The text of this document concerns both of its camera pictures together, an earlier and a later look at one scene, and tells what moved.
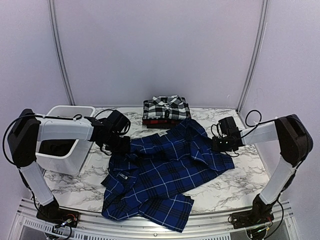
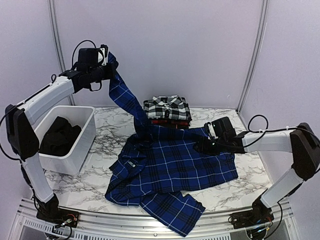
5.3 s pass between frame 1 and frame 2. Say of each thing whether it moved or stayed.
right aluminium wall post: stayed
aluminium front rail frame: stayed
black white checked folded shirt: stayed
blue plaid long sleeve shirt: moved
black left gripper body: moved
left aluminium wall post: stayed
